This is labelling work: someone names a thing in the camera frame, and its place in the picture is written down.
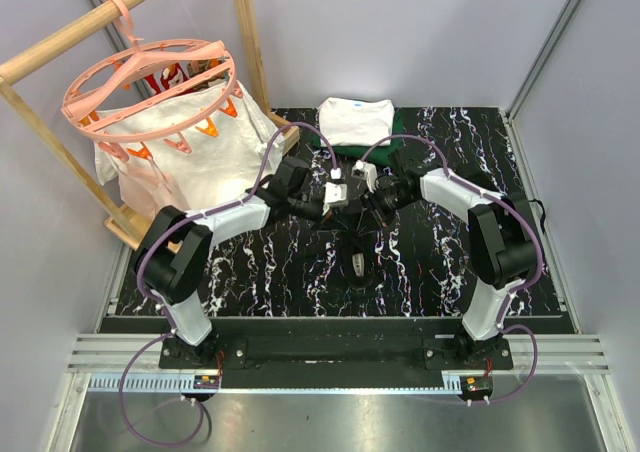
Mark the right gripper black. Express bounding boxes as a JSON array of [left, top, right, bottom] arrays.
[[357, 184, 417, 238]]

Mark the black canvas sneaker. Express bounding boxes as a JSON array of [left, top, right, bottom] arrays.
[[318, 206, 376, 291]]

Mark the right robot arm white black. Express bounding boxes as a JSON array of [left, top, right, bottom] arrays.
[[352, 151, 544, 369]]

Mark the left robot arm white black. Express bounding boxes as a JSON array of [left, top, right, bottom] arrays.
[[134, 157, 323, 368]]

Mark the folded green garment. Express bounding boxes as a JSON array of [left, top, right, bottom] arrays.
[[311, 108, 405, 167]]

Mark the folded white t-shirt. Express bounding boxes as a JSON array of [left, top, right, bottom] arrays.
[[318, 97, 395, 146]]

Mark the white cloth hanging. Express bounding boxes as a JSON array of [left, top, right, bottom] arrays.
[[94, 92, 284, 211]]

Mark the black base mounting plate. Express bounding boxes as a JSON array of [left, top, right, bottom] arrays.
[[159, 318, 514, 391]]

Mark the pink cloth hanging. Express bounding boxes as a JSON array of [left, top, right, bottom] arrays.
[[118, 163, 189, 219]]

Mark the pink round clip hanger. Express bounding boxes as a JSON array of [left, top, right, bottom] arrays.
[[61, 0, 239, 162]]

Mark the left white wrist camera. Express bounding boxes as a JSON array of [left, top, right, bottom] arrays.
[[323, 168, 348, 215]]

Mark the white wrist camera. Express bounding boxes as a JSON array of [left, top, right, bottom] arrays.
[[323, 168, 348, 215], [351, 160, 378, 192]]

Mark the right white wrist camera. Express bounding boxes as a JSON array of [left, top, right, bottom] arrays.
[[351, 160, 378, 192]]

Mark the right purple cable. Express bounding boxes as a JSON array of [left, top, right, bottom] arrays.
[[357, 134, 546, 403]]

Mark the purple cable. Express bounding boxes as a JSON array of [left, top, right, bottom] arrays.
[[357, 134, 546, 403], [117, 121, 344, 448]]

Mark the wooden drying rack frame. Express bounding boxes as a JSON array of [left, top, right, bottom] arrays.
[[0, 0, 301, 251]]

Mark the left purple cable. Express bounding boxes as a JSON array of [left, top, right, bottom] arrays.
[[117, 121, 344, 448]]

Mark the aluminium rail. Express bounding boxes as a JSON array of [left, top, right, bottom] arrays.
[[67, 334, 609, 395]]

